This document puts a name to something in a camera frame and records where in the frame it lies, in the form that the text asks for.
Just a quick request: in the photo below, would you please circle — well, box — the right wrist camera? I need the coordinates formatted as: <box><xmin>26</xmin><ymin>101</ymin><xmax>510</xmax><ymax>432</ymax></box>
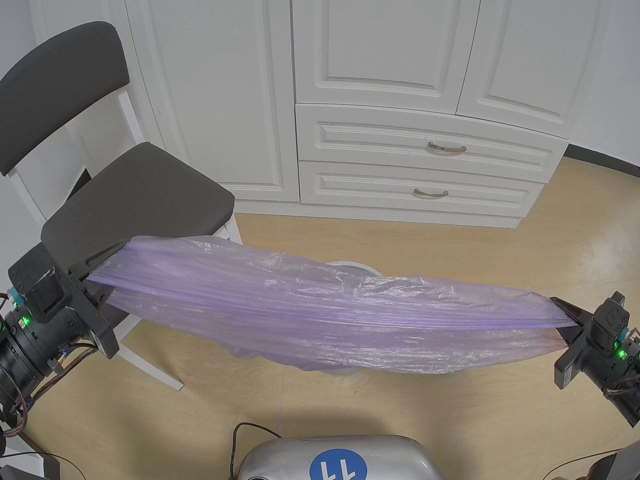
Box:
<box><xmin>591</xmin><ymin>291</ymin><xmax>630</xmax><ymax>356</ymax></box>

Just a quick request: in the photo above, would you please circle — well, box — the black cable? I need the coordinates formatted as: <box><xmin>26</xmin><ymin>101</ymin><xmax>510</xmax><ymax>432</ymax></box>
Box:
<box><xmin>230</xmin><ymin>422</ymin><xmax>283</xmax><ymax>476</ymax></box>

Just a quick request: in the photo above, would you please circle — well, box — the white wardrobe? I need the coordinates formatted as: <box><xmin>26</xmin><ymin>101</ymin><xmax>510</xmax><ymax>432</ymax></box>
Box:
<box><xmin>27</xmin><ymin>0</ymin><xmax>618</xmax><ymax>230</ymax></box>

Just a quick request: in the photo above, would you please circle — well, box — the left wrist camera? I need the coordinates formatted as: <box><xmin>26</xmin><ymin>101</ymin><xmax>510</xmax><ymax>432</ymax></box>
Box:
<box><xmin>7</xmin><ymin>244</ymin><xmax>68</xmax><ymax>325</ymax></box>

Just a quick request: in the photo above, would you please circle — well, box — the white chair with grey pads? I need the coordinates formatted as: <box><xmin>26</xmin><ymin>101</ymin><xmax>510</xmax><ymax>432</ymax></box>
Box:
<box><xmin>0</xmin><ymin>20</ymin><xmax>243</xmax><ymax>392</ymax></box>

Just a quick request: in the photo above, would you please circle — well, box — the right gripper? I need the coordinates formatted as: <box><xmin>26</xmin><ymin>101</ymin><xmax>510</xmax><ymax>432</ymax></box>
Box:
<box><xmin>549</xmin><ymin>295</ymin><xmax>632</xmax><ymax>390</ymax></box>

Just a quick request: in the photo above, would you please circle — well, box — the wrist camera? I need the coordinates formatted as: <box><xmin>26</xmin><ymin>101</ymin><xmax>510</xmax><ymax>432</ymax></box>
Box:
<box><xmin>591</xmin><ymin>291</ymin><xmax>630</xmax><ymax>356</ymax></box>
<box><xmin>7</xmin><ymin>244</ymin><xmax>68</xmax><ymax>325</ymax></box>

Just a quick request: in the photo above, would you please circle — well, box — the purple plastic bag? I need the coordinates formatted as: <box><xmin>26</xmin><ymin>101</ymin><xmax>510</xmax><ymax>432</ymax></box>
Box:
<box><xmin>90</xmin><ymin>235</ymin><xmax>576</xmax><ymax>376</ymax></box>

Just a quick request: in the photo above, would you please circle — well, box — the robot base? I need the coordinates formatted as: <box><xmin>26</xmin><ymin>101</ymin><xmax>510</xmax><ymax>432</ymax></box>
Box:
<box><xmin>240</xmin><ymin>435</ymin><xmax>447</xmax><ymax>480</ymax></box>

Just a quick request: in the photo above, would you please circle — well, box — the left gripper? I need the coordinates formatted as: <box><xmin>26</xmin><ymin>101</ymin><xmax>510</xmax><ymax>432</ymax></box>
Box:
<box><xmin>25</xmin><ymin>239</ymin><xmax>132</xmax><ymax>360</ymax></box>

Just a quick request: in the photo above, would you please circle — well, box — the white trash bin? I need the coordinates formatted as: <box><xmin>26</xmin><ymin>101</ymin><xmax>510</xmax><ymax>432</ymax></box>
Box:
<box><xmin>325</xmin><ymin>260</ymin><xmax>383</xmax><ymax>278</ymax></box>

